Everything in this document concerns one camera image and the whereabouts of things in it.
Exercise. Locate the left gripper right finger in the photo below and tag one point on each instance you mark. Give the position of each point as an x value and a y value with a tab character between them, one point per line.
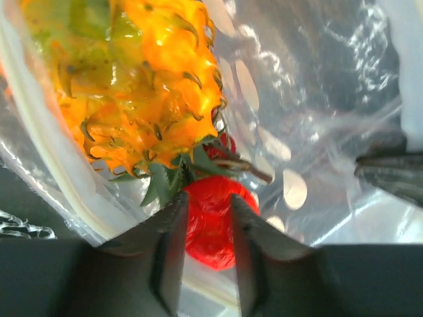
277	275

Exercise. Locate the red fake pepper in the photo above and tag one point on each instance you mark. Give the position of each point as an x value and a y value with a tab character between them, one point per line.
209	236

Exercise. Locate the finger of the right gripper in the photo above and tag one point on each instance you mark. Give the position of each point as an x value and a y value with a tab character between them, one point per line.
389	166

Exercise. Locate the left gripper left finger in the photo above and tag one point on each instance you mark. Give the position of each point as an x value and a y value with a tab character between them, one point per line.
138	273

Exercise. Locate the polka dot zip top bag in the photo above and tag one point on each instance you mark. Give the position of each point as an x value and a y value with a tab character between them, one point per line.
313	84

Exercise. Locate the red fake cherry bunch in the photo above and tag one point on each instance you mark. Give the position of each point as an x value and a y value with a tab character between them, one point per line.
222	148

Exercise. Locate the orange fake pineapple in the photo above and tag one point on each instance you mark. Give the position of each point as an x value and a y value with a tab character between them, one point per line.
138	86

